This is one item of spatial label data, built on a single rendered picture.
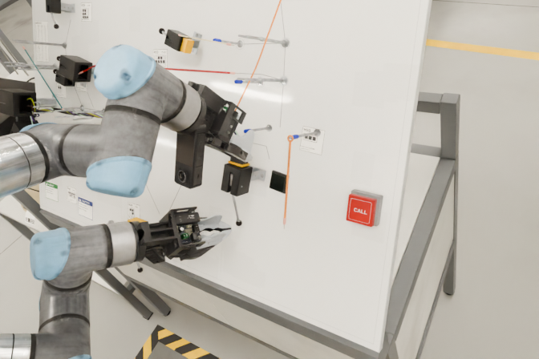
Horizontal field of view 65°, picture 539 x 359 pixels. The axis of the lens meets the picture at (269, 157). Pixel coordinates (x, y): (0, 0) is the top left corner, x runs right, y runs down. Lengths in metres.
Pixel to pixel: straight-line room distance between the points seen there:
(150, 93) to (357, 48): 0.39
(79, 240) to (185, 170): 0.20
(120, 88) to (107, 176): 0.11
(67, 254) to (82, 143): 0.20
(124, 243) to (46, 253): 0.12
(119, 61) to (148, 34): 0.54
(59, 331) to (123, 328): 1.55
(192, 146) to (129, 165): 0.17
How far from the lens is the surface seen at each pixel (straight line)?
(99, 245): 0.75
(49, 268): 0.74
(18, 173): 0.62
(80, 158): 0.61
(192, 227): 0.81
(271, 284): 0.98
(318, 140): 0.83
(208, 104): 0.71
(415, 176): 1.24
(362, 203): 0.78
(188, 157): 0.72
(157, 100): 0.60
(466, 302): 1.93
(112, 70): 0.59
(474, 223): 2.13
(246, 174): 0.85
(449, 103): 1.15
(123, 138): 0.57
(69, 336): 0.75
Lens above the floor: 1.73
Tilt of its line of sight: 42 degrees down
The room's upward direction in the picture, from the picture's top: 22 degrees counter-clockwise
